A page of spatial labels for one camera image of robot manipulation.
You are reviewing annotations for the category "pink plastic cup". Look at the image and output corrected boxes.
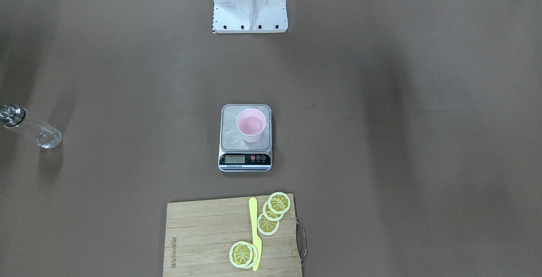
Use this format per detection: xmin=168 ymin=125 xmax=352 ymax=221
xmin=236 ymin=108 xmax=267 ymax=143

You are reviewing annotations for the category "glass sauce bottle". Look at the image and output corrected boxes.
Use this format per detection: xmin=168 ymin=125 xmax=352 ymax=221
xmin=0 ymin=105 xmax=62 ymax=149

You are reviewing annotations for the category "silver kitchen scale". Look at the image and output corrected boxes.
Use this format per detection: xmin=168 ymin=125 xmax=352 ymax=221
xmin=218 ymin=103 xmax=273 ymax=172

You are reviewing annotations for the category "yellow plastic knife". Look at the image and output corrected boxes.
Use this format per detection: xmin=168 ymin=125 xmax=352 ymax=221
xmin=249 ymin=197 xmax=263 ymax=271

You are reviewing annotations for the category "wooden cutting board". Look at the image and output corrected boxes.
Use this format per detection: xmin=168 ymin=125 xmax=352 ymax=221
xmin=163 ymin=194 xmax=306 ymax=277

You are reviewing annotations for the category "white camera mast base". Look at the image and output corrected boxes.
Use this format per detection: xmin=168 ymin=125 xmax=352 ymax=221
xmin=212 ymin=0 xmax=288 ymax=34

